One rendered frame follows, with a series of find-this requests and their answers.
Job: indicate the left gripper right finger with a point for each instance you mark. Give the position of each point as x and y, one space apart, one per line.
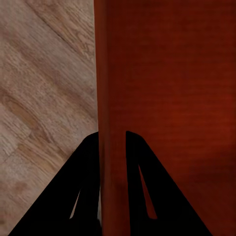
175 215

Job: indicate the storage box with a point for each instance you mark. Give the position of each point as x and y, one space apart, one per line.
166 70

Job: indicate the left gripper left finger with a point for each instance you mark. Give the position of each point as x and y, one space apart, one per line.
78 180

